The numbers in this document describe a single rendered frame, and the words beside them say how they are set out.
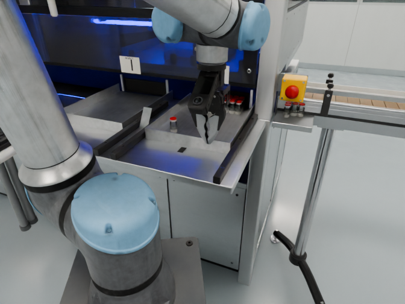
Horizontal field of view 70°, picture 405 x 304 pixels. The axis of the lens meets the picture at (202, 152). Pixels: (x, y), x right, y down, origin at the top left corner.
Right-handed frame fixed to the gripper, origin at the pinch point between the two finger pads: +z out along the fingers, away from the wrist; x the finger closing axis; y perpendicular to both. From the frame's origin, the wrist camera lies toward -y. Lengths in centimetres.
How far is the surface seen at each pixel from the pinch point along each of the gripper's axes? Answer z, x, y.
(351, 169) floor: 89, -64, 160
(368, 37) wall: 27, -90, 487
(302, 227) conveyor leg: 58, -31, 43
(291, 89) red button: -9.5, -17.9, 23.4
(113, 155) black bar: 2.2, 21.0, -12.9
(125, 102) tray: 2.8, 42.9, 23.6
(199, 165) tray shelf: 3.7, -0.4, -7.0
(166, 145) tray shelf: 3.5, 12.3, -0.8
